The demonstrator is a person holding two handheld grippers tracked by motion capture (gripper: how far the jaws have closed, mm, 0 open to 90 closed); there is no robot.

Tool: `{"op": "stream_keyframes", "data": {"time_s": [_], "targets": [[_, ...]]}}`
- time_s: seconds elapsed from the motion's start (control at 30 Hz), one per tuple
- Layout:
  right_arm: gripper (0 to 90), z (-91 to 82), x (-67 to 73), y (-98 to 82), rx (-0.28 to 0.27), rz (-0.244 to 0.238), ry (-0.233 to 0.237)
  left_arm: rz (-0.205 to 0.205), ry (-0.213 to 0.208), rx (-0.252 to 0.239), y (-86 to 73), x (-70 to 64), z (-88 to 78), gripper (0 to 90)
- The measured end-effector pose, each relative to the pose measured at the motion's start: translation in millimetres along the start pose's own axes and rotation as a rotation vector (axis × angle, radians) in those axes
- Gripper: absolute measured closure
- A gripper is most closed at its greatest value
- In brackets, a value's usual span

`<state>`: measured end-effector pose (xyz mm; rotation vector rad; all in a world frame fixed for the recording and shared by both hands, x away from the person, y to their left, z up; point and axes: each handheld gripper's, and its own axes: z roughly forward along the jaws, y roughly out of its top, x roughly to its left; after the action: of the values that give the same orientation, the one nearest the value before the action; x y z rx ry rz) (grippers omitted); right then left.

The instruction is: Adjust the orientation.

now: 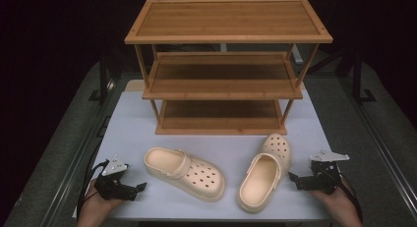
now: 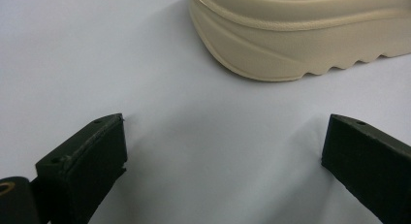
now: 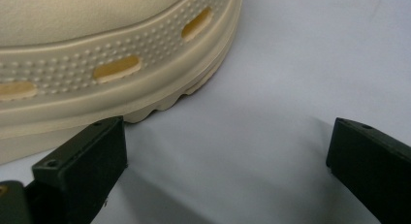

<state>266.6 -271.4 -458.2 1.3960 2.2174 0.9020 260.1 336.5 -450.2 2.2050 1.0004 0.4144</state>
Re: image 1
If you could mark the person's left hand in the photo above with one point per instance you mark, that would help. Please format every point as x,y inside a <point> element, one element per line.
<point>95,205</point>

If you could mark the wooden three-tier shoe rack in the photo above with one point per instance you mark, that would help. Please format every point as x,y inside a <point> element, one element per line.
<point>226,20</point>

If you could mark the person's right hand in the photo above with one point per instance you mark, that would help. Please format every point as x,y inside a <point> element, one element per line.
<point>339,202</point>

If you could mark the beige perforated clog shoe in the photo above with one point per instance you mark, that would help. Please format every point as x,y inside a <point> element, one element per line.
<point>259,184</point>
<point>196,178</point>

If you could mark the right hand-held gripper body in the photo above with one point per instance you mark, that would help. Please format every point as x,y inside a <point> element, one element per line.
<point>323,182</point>

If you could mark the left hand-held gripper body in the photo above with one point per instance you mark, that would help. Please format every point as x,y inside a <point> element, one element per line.
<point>114,189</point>

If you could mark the metal floor rail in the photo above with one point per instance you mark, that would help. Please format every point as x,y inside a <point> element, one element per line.
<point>380,145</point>
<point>70,174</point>

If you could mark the black metal stand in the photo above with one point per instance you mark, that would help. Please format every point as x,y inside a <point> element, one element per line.
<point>358,79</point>
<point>103,79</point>

